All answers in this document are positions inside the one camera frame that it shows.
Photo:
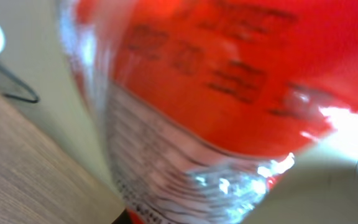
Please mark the red candy bag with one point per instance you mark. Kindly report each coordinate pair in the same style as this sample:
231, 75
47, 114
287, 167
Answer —
203, 105

